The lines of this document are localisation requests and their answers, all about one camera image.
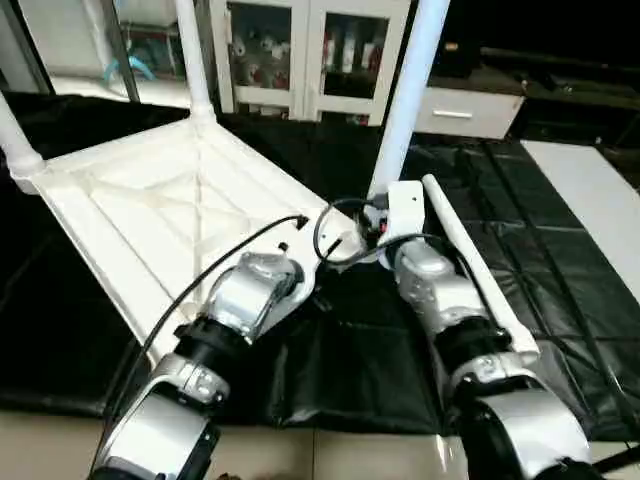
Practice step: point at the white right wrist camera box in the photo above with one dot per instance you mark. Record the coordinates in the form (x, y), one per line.
(405, 210)

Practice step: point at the white glass door cabinet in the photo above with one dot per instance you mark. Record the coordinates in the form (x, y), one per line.
(300, 55)

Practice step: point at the white drawer unit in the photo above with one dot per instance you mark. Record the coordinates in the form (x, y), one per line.
(460, 112)

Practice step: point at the white drawer cabinet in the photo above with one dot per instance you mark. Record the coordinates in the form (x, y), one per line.
(580, 50)

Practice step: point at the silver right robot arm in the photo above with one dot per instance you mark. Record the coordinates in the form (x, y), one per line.
(450, 310)

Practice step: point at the white plastic table top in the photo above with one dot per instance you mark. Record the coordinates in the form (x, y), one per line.
(140, 215)

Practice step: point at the black work mat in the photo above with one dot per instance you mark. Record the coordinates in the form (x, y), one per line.
(350, 380)

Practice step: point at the black metal stand leg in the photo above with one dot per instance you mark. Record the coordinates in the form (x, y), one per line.
(622, 458)

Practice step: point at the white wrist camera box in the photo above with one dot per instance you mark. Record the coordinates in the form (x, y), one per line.
(405, 210)
(322, 255)

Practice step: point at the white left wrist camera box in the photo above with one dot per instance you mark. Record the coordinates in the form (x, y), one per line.
(322, 255)

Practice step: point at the blue frame trolley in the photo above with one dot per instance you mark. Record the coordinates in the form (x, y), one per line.
(140, 50)

